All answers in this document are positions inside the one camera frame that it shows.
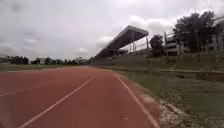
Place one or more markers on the distant row of trees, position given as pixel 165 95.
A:
pixel 18 60

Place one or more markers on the pale track edge kerb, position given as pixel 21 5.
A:
pixel 166 113

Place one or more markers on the grass strip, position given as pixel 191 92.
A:
pixel 190 95

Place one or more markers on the low concrete wall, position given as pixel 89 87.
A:
pixel 213 76

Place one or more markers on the pale building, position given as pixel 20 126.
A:
pixel 171 47

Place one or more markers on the grass infield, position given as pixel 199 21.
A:
pixel 20 67

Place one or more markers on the group of tall trees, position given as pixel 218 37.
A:
pixel 193 28

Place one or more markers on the fence with poles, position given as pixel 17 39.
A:
pixel 165 43

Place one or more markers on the grass slope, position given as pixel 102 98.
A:
pixel 186 63

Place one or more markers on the grandstand with slanted roof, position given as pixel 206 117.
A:
pixel 126 36

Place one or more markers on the red running track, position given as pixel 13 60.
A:
pixel 93 106

